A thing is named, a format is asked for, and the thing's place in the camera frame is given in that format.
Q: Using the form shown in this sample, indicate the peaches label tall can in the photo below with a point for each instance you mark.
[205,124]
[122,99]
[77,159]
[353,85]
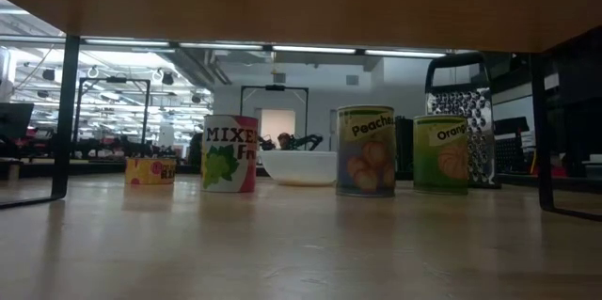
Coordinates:
[366,149]

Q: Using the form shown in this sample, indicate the person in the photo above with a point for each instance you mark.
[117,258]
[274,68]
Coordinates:
[283,140]
[195,149]

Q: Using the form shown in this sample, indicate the translucent white plastic bowl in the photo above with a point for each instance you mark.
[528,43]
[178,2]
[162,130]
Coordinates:
[298,168]

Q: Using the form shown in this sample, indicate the mixed fruit white red can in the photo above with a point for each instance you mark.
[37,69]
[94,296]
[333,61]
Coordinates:
[228,154]

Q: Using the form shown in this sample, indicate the ceiling light strip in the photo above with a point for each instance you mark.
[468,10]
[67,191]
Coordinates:
[404,53]
[127,42]
[28,38]
[314,49]
[221,46]

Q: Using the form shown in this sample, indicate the grey wall vent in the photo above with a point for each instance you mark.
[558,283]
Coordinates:
[352,79]
[279,77]

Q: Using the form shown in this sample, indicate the dark computer monitor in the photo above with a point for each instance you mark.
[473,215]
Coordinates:
[14,121]

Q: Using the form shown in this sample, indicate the black mesh office chair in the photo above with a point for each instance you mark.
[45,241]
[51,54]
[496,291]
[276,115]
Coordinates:
[510,126]

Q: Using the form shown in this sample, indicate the oranges green label can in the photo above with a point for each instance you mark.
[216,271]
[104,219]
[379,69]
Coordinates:
[439,154]

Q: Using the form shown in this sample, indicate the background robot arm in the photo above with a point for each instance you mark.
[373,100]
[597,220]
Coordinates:
[308,140]

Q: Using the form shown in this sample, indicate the black background rig frame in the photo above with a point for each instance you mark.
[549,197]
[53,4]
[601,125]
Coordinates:
[115,80]
[275,87]

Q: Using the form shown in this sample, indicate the wooden shelf with black legs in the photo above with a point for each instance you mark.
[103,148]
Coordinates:
[301,4]

